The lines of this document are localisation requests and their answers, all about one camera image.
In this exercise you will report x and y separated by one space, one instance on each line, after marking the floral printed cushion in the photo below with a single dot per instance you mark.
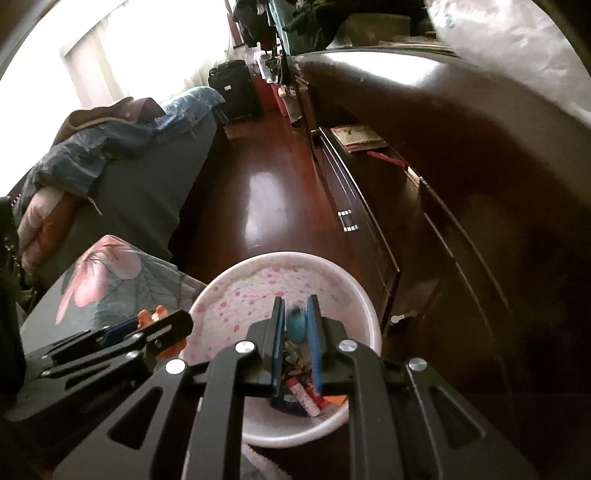
106 272

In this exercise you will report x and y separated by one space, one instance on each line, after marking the red book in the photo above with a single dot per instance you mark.
388 158

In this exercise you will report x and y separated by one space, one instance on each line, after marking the round white floral basin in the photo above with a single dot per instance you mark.
258 286

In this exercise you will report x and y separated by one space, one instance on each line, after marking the dark wooden cabinet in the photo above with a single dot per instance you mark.
461 184

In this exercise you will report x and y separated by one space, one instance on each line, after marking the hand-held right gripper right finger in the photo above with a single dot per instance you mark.
315 341

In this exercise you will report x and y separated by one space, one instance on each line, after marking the teal bag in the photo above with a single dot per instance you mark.
300 32

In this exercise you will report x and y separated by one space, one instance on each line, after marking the book with picture cover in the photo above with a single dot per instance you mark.
358 137

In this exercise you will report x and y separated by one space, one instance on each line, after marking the pink quilt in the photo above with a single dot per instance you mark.
44 226

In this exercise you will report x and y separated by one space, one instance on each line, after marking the black suitcase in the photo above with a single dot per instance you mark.
233 90

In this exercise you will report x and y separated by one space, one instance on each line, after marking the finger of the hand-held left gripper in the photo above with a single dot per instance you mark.
161 330
117 333

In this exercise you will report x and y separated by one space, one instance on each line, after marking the white plastic bag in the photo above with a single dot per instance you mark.
508 46

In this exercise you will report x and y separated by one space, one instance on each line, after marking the teal snack wrapper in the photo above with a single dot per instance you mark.
296 323

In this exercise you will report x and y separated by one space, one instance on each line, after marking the red container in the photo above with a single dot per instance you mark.
268 94

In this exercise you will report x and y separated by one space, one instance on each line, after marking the red white wrapper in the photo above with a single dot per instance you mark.
307 397

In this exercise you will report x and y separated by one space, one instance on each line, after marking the orange toy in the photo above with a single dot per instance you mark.
159 316

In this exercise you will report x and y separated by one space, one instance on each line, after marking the dark grey bed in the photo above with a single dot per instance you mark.
138 194

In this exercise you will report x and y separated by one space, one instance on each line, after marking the brown garment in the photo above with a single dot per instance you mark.
120 113

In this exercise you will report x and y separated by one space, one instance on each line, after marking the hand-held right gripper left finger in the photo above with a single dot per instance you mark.
277 341

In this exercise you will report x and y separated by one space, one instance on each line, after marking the hanging dark clothes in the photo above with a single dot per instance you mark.
251 21

